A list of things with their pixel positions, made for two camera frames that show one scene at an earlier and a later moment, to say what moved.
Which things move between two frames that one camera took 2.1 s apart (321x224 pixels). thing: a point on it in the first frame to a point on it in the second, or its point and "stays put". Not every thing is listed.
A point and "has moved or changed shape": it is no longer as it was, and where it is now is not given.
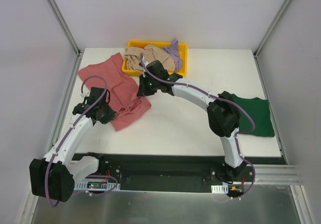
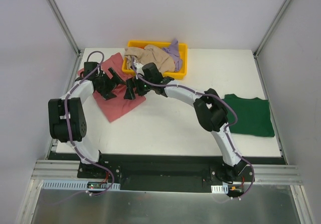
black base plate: (196, 173) stays put
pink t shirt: (123, 98) has moved or changed shape
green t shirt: (260, 109) stays put
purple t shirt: (174, 50) stays put
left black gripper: (108, 112) to (108, 84)
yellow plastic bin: (183, 51) stays put
